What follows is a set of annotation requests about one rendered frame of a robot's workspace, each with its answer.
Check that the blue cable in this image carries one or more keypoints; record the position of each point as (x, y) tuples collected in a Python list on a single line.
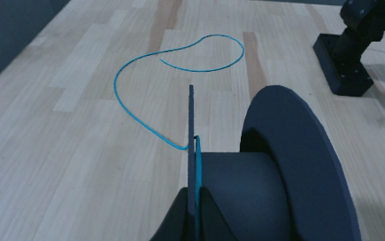
[(198, 167)]

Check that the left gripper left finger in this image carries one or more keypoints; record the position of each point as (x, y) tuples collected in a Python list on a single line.
[(174, 226)]

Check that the black cable reel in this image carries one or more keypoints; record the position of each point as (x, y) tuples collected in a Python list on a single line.
[(286, 183)]

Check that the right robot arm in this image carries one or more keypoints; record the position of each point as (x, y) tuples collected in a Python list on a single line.
[(366, 21)]

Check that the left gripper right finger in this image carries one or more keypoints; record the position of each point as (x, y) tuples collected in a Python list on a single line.
[(213, 226)]

